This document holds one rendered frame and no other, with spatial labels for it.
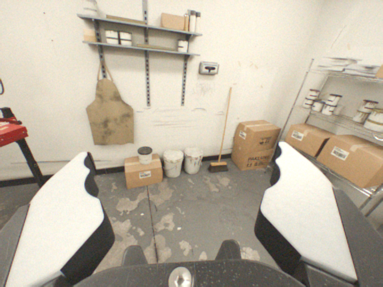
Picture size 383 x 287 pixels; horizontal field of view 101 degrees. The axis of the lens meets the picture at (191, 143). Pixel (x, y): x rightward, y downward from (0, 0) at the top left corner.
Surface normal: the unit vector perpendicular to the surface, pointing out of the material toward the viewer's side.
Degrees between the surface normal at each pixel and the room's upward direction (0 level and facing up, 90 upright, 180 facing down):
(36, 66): 90
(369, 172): 90
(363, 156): 87
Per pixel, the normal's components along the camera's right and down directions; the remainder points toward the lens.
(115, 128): -0.21, 0.44
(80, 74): 0.33, 0.49
